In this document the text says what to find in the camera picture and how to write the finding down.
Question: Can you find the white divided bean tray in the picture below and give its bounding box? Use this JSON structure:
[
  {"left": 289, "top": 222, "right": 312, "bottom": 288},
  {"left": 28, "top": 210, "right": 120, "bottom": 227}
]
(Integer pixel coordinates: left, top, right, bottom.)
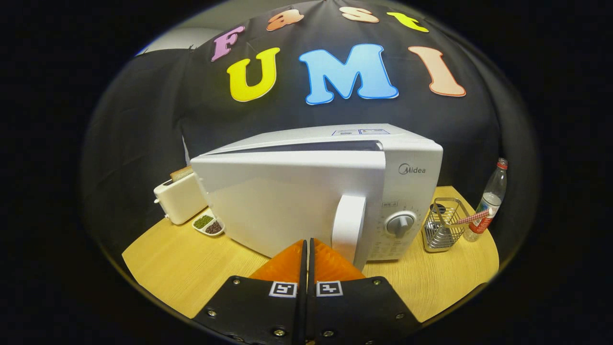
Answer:
[{"left": 192, "top": 209, "right": 226, "bottom": 237}]

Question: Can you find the clear plastic water bottle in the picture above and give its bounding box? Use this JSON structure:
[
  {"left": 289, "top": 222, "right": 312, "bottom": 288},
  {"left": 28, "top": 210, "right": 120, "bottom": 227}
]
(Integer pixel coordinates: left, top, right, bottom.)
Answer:
[{"left": 463, "top": 158, "right": 509, "bottom": 242}]

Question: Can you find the red white striped straw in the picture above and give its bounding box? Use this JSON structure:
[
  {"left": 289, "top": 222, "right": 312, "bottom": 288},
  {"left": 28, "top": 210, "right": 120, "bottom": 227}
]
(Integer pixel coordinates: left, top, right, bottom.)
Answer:
[{"left": 453, "top": 208, "right": 494, "bottom": 226}]

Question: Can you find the white bread toaster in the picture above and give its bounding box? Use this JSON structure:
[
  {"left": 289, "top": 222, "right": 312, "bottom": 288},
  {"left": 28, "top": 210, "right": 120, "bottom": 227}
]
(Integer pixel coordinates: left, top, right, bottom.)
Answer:
[{"left": 153, "top": 167, "right": 209, "bottom": 226}]

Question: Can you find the white toaster oven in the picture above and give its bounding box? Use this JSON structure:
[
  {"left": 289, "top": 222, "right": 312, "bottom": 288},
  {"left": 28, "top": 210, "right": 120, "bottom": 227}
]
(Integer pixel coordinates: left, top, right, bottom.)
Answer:
[{"left": 190, "top": 125, "right": 444, "bottom": 270}]

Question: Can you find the metal wire basket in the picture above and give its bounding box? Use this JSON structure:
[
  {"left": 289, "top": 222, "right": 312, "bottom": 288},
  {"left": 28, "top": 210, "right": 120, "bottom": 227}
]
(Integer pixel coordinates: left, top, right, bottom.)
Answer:
[{"left": 421, "top": 197, "right": 471, "bottom": 253}]

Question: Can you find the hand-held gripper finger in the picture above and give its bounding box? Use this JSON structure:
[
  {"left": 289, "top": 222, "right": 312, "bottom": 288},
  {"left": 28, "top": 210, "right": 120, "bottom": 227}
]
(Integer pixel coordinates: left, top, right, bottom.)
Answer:
[
  {"left": 306, "top": 238, "right": 423, "bottom": 345},
  {"left": 192, "top": 239, "right": 308, "bottom": 345}
]

